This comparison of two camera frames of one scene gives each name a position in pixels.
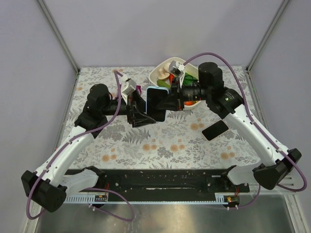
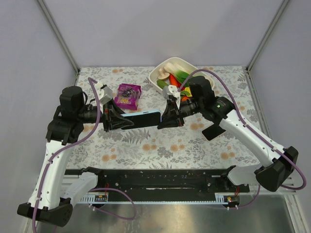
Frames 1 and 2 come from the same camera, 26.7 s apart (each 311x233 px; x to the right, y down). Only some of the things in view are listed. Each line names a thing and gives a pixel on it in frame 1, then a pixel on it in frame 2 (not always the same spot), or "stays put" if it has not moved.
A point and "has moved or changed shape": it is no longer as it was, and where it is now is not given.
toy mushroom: x=164 y=75 stays put
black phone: x=156 y=103 has moved or changed shape
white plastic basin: x=189 y=69 stays put
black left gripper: x=131 y=109 to x=107 y=119
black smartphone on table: x=215 y=130 stays put
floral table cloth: x=178 y=142 stays put
